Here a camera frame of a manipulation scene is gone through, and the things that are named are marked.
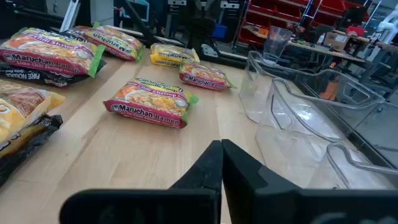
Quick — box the wooden workbench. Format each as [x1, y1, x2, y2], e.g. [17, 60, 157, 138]
[242, 24, 398, 82]

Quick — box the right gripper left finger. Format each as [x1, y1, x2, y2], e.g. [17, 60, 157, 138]
[58, 139, 223, 224]

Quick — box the lime chili shrimp ramen pack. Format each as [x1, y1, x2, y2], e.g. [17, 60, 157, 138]
[67, 24, 146, 62]
[178, 62, 237, 91]
[0, 27, 106, 78]
[103, 77, 200, 129]

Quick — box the clear plastic cup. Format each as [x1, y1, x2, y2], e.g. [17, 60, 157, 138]
[262, 26, 294, 65]

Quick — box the yellow chicken ramen pack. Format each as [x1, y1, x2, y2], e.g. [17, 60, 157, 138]
[0, 79, 67, 144]
[149, 43, 201, 69]

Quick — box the cardboard box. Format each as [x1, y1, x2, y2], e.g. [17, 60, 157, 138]
[323, 32, 349, 51]

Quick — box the red storage shelving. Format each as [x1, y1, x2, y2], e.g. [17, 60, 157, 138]
[238, 0, 373, 46]

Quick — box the white metal stand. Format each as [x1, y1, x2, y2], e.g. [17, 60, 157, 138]
[58, 0, 82, 32]

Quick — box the blue plastic box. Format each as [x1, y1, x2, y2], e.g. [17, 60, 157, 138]
[212, 24, 228, 40]

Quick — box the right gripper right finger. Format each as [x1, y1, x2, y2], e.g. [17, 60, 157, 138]
[221, 139, 398, 224]

